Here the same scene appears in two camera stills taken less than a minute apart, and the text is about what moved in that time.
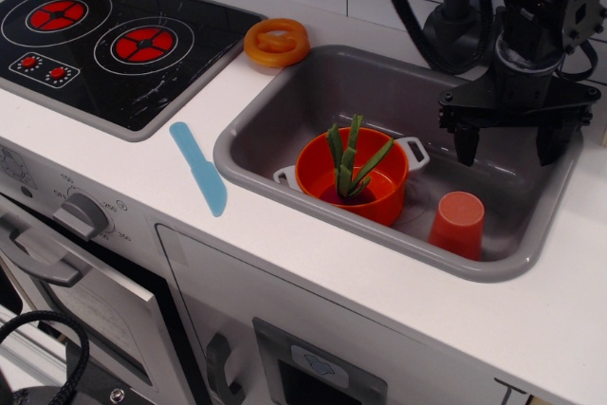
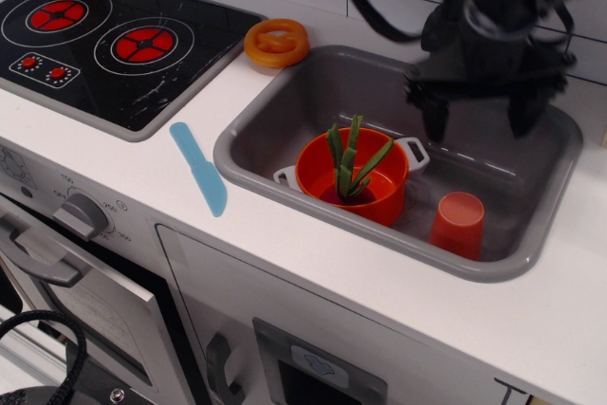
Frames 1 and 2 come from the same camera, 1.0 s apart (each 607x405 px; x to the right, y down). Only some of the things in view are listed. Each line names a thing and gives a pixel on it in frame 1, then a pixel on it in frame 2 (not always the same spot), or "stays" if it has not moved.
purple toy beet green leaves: [350, 184] stays
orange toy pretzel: [276, 42] stays
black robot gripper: [523, 91] → [486, 55]
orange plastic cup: [457, 225] stays
